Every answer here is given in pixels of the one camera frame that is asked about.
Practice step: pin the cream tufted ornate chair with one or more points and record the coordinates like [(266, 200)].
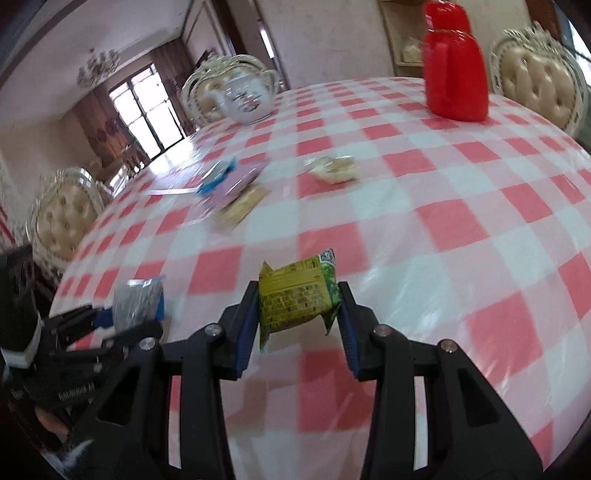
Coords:
[(535, 78), (62, 221), (205, 99)]

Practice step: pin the red thermos jug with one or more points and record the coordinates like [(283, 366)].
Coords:
[(455, 64)]

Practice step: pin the white floral teapot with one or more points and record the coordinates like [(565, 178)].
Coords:
[(244, 99)]

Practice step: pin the green snack packet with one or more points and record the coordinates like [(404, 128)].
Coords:
[(298, 295)]

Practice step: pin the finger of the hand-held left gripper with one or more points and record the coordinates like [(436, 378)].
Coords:
[(134, 333), (87, 318)]

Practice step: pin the pale cream cake packet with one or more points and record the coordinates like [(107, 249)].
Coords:
[(333, 170)]

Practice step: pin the pink checkered tablecloth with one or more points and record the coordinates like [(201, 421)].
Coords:
[(415, 230)]

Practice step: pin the wooden corner shelf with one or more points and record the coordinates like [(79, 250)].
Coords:
[(406, 37)]

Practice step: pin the chandelier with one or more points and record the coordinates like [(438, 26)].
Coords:
[(98, 68)]

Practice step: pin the bright window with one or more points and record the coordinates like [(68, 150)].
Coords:
[(143, 110)]

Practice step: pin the pink snack packet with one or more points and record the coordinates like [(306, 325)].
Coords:
[(240, 182)]

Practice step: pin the blue-edged clear snack packet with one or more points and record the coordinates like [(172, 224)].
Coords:
[(138, 300), (216, 177)]

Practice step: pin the yellow white snack packet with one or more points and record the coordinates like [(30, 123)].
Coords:
[(242, 207)]

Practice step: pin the person's left hand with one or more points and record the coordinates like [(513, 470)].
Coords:
[(51, 421)]

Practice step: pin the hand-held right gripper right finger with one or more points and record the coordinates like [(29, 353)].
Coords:
[(349, 333)]

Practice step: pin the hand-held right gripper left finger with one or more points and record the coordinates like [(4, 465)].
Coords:
[(247, 332)]

